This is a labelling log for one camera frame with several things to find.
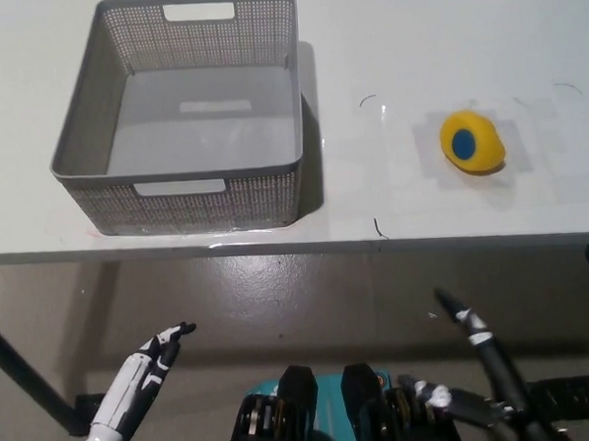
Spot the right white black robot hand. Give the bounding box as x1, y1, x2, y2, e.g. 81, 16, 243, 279
394, 281, 532, 433

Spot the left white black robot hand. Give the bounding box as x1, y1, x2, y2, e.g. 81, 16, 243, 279
51, 321, 204, 441

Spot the black table leg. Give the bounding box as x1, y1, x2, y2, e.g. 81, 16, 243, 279
0, 308, 85, 439

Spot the black teal robot body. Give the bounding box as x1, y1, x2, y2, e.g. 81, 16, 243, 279
221, 355, 465, 441

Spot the grey perforated plastic basket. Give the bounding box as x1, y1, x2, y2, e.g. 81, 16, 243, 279
40, 0, 310, 241

